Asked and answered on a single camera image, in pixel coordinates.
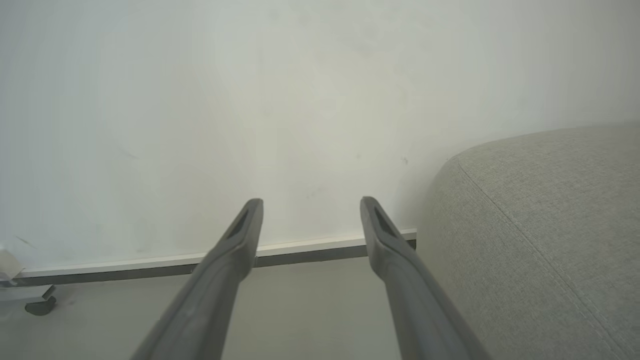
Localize white and grey baseboard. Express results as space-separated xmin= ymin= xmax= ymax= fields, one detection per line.
xmin=11 ymin=229 xmax=417 ymax=287

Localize black caster wheel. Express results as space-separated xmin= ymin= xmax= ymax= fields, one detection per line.
xmin=25 ymin=296 xmax=57 ymax=316

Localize grey fabric sofa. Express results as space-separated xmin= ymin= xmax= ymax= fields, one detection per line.
xmin=419 ymin=123 xmax=640 ymax=360

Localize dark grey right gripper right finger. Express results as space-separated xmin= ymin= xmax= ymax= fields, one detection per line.
xmin=360 ymin=196 xmax=492 ymax=360

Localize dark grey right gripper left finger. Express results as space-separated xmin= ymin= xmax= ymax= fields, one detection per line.
xmin=131 ymin=198 xmax=264 ymax=360

